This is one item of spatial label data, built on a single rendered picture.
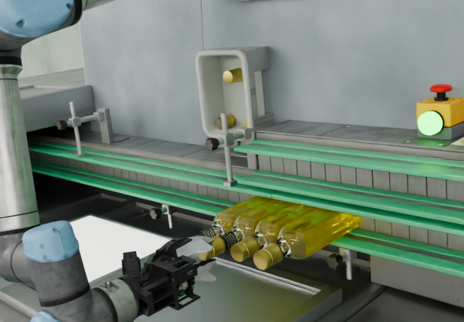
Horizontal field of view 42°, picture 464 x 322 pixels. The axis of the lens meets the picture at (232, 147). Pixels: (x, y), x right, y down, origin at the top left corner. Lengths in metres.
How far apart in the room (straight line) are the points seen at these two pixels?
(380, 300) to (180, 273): 0.45
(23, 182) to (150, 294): 0.27
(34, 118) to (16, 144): 0.99
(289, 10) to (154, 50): 0.53
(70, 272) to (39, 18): 0.37
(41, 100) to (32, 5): 1.14
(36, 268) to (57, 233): 0.06
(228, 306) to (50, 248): 0.43
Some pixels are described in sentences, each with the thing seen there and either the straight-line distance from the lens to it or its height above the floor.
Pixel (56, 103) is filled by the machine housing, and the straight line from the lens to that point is 2.05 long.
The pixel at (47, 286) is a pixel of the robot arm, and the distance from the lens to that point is 0.92.
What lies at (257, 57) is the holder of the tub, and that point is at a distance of 1.46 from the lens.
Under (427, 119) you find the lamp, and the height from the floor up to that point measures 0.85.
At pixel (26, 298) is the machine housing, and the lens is 1.41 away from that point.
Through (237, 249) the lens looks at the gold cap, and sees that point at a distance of 1.11.
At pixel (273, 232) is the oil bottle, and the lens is 1.14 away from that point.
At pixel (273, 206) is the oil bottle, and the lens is 1.25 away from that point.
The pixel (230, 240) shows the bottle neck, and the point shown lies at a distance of 1.16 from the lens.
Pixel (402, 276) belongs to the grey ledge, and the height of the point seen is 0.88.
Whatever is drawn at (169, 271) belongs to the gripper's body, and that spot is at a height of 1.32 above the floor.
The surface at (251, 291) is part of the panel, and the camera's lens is 1.25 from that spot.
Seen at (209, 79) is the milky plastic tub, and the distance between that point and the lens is 1.56.
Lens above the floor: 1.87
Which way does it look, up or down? 43 degrees down
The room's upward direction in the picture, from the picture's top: 109 degrees counter-clockwise
